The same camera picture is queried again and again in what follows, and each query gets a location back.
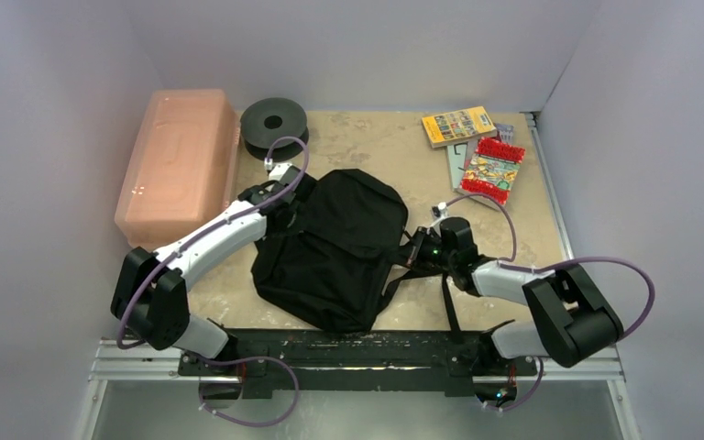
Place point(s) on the yellow picture book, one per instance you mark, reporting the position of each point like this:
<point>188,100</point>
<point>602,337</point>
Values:
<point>458,126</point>

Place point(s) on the black student backpack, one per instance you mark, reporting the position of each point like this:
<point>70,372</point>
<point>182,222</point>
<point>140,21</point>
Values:
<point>331,267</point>

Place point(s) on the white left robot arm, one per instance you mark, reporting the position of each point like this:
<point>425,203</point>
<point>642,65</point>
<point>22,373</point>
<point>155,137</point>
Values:
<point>151,293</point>

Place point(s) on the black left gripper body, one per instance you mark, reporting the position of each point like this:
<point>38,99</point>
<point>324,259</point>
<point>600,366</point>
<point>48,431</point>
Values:
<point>295,215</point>

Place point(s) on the small patterned card pack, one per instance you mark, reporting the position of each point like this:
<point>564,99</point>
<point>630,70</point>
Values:
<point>504,133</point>

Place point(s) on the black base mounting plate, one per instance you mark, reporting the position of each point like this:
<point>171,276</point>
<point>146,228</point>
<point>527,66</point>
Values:
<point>395,360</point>

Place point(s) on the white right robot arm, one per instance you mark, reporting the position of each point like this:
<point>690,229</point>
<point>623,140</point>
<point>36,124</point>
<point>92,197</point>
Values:
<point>570,320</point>

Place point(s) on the black filament spool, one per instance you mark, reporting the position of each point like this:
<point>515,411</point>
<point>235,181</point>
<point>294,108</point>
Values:
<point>269,119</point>

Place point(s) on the grey thin booklet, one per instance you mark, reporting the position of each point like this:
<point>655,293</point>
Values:
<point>456,158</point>

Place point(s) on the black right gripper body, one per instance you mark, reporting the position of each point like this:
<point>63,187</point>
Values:
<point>417,247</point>

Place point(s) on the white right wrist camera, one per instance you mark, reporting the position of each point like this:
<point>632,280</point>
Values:
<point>439,211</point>

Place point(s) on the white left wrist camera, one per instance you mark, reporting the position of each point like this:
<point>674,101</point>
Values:
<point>276,171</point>

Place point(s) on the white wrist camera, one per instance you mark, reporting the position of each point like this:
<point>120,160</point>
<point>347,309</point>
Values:
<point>439,211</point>
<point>276,171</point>

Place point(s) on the translucent pink storage box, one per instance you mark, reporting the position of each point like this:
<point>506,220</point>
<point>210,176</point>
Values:
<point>183,167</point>

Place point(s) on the red comic book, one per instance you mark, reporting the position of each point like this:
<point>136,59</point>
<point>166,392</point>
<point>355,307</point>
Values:
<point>492,170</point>

